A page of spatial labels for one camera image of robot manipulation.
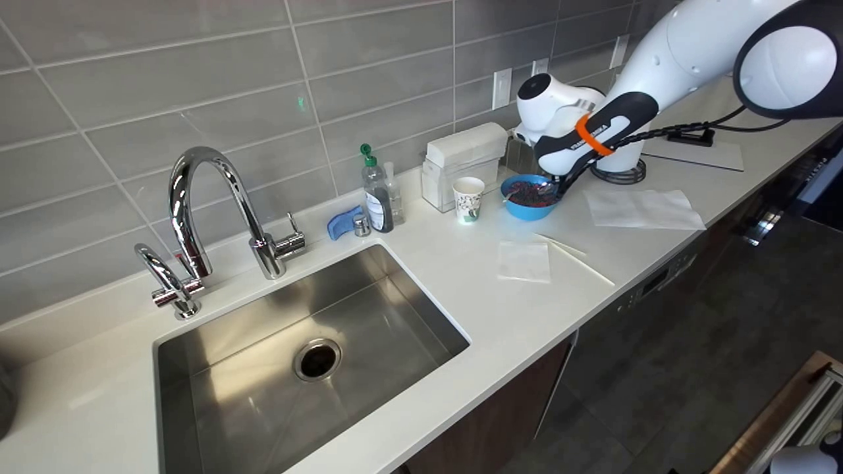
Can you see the small white folded napkin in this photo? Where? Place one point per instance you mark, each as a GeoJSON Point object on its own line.
{"type": "Point", "coordinates": [522, 262]}

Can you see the white wall outlet plate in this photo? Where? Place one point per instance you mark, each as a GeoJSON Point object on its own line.
{"type": "Point", "coordinates": [501, 88]}

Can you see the white board with black handle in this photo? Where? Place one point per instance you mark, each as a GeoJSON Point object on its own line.
{"type": "Point", "coordinates": [699, 148]}

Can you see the blue bowl with contents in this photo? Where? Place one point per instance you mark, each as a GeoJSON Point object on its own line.
{"type": "Point", "coordinates": [530, 194]}

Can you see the short wooden stir stick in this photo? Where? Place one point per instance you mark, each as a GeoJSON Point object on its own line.
{"type": "Point", "coordinates": [569, 248]}

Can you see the dark wooden base cabinet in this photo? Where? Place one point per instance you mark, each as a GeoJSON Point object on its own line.
{"type": "Point", "coordinates": [498, 426]}

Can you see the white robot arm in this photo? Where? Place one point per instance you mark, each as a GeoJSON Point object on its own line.
{"type": "Point", "coordinates": [785, 62]}

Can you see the large white paper napkin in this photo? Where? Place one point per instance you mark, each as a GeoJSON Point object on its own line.
{"type": "Point", "coordinates": [644, 209]}

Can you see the clear dish soap bottle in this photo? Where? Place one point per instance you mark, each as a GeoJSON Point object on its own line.
{"type": "Point", "coordinates": [378, 192]}

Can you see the white paper towel dispenser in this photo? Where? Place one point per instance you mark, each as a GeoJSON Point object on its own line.
{"type": "Point", "coordinates": [468, 154]}

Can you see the stainless steel sink basin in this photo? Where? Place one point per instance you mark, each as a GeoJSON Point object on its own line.
{"type": "Point", "coordinates": [278, 378]}

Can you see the metal napkin holder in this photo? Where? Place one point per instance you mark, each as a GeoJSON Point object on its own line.
{"type": "Point", "coordinates": [519, 155]}

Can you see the chrome gooseneck faucet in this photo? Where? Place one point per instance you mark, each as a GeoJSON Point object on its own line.
{"type": "Point", "coordinates": [208, 201]}

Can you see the white paper cup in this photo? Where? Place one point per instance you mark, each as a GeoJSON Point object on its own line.
{"type": "Point", "coordinates": [468, 194]}

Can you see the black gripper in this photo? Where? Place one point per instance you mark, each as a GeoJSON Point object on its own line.
{"type": "Point", "coordinates": [564, 183]}

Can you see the long wooden stir stick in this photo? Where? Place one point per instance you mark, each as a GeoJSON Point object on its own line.
{"type": "Point", "coordinates": [582, 263]}

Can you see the blue sponge holder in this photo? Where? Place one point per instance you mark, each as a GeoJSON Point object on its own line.
{"type": "Point", "coordinates": [348, 221]}

